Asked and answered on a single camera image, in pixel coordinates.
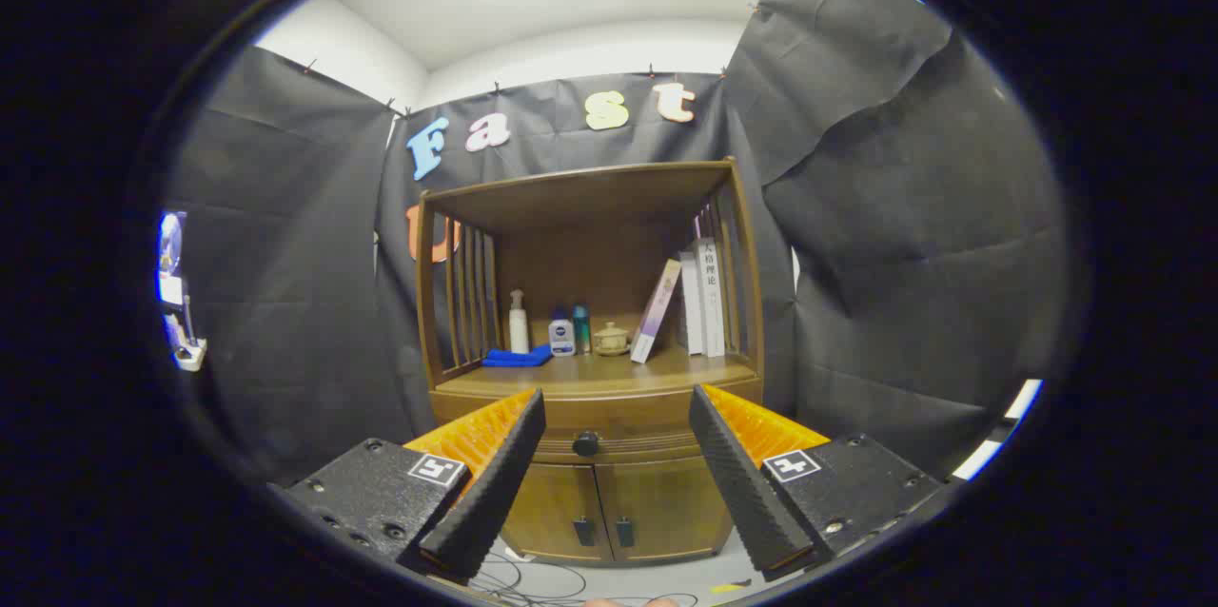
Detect black backdrop cloth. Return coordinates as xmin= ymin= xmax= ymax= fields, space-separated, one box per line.
xmin=157 ymin=0 xmax=1071 ymax=494

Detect white book black lettering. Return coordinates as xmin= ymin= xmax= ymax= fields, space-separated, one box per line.
xmin=694 ymin=237 xmax=727 ymax=359

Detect brown wooden cabinet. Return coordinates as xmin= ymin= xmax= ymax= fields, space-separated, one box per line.
xmin=414 ymin=158 xmax=767 ymax=567

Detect wooden cabinet door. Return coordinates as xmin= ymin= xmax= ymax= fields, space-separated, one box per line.
xmin=501 ymin=464 xmax=615 ymax=562
xmin=597 ymin=457 xmax=734 ymax=562

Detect wooden drawer with black knob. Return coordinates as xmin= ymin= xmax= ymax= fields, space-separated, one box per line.
xmin=433 ymin=386 xmax=763 ymax=467

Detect purple white book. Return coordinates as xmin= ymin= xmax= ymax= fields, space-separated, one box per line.
xmin=630 ymin=259 xmax=683 ymax=364

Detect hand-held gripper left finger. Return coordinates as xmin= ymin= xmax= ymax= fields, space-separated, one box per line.
xmin=269 ymin=386 xmax=548 ymax=584

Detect wooden countertop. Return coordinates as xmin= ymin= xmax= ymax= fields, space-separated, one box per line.
xmin=430 ymin=341 xmax=762 ymax=399

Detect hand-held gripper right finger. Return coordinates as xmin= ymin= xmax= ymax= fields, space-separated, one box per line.
xmin=688 ymin=383 xmax=943 ymax=582

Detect black floor cables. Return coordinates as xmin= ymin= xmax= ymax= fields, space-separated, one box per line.
xmin=466 ymin=550 xmax=700 ymax=607

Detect blue folded cloth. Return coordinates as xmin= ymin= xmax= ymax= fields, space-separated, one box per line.
xmin=481 ymin=344 xmax=554 ymax=368

